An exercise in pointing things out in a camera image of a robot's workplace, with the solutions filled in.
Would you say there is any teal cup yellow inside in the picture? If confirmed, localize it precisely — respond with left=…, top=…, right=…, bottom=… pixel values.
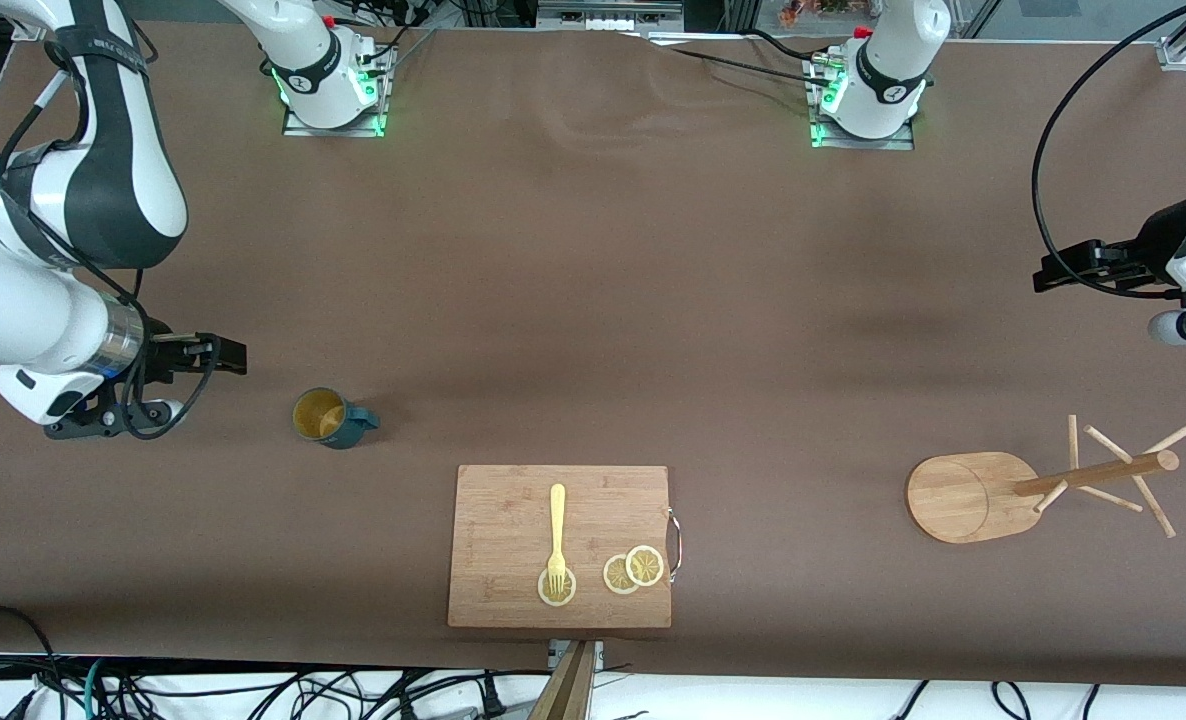
left=292, top=387, right=381, bottom=450

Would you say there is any wooden mug rack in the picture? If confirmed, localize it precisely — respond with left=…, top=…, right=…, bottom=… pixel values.
left=905, top=414, right=1186, bottom=544

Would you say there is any bamboo cutting board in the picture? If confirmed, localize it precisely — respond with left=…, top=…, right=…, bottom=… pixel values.
left=447, top=465, right=683, bottom=630

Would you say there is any yellow plastic fork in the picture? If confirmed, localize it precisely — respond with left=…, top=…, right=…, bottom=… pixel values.
left=547, top=484, right=568, bottom=601

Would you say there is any grey power strip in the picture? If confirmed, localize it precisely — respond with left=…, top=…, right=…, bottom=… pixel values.
left=538, top=0, right=684, bottom=31

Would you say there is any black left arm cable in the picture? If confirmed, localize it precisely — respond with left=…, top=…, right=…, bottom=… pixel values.
left=1031, top=0, right=1186, bottom=301

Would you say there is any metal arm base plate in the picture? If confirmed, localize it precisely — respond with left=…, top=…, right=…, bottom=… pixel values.
left=281, top=45, right=391, bottom=139
left=810, top=55, right=916, bottom=151

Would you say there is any black floor cable loop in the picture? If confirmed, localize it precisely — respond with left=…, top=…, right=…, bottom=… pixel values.
left=0, top=605, right=64, bottom=720

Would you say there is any black table cable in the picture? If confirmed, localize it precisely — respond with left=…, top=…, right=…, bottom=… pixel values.
left=668, top=45, right=826, bottom=89
left=743, top=28, right=839, bottom=66

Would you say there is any metal post bracket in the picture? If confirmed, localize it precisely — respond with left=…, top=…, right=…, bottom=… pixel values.
left=549, top=640, right=605, bottom=673

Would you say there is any wooden post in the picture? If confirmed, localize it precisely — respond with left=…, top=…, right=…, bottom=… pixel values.
left=528, top=640, right=599, bottom=720

